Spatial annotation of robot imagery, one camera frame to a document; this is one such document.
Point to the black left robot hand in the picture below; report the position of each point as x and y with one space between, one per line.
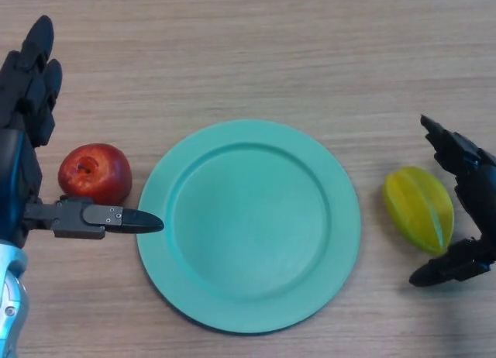
15 164

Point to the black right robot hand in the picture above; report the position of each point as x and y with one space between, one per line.
472 168

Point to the yellow starfruit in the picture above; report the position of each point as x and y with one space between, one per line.
418 207

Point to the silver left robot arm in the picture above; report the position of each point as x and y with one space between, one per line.
9 300

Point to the green round plate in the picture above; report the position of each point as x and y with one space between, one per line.
248 230

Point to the red apple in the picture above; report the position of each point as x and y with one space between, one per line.
97 176

